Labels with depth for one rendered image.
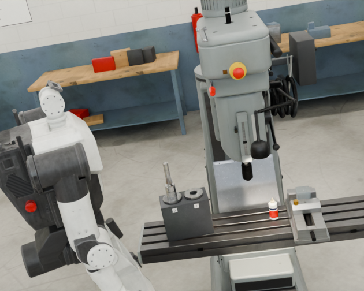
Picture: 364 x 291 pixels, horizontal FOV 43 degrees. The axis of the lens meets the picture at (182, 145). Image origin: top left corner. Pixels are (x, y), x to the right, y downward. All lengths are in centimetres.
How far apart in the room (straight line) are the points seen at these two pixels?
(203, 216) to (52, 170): 106
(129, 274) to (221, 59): 83
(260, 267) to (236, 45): 101
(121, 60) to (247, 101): 403
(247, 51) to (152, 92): 475
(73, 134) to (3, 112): 563
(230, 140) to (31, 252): 89
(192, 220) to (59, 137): 96
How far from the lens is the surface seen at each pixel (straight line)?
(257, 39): 168
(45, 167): 124
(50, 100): 139
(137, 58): 573
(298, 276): 308
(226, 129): 191
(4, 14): 658
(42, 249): 157
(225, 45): 167
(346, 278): 338
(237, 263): 219
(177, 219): 214
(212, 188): 259
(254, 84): 181
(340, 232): 223
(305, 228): 206
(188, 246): 217
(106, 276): 143
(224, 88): 181
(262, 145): 180
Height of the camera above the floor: 223
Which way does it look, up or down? 24 degrees down
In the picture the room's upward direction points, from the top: 10 degrees counter-clockwise
